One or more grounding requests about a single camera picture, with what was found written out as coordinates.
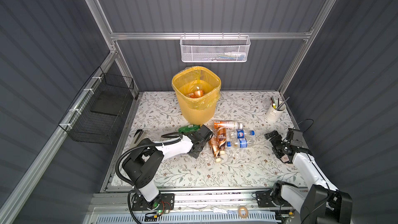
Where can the brown coffee bottle left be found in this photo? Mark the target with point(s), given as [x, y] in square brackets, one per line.
[213, 144]

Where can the white wire mesh basket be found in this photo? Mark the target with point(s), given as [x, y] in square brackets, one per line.
[214, 48]

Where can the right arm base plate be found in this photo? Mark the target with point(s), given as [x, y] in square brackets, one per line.
[265, 199]

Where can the black wire mesh basket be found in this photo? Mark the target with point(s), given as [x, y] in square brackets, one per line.
[101, 110]

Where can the orange label clear bottle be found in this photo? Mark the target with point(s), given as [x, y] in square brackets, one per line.
[199, 93]

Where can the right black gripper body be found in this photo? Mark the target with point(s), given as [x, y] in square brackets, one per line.
[279, 144]

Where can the small orange soda bottle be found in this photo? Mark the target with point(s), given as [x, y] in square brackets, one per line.
[191, 95]

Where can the floral table mat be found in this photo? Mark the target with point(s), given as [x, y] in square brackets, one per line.
[159, 113]

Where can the yellow slatted waste bin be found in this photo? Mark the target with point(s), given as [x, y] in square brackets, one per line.
[202, 109]

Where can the roll of tape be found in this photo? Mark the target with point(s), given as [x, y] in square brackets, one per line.
[243, 212]

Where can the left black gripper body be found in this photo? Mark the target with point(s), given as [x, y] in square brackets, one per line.
[200, 151]

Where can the white pen holder cup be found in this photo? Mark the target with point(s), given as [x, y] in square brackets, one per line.
[276, 109]

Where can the green plastic bottle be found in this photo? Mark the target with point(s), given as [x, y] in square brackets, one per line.
[189, 128]

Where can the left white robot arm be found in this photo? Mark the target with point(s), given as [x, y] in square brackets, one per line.
[138, 165]

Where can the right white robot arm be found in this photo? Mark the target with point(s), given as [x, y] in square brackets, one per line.
[323, 203]

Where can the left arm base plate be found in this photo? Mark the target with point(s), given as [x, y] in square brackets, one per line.
[160, 203]

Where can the brown coffee bottle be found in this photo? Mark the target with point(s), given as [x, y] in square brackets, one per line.
[222, 139]
[213, 144]

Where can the brown coffee bottle right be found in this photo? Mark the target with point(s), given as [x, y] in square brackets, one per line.
[222, 139]

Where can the blue label pepsi bottle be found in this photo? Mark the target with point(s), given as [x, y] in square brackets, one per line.
[240, 133]

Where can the orange white label bottle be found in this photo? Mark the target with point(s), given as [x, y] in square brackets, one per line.
[228, 124]

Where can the blue label water bottle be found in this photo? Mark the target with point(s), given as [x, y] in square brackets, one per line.
[240, 143]

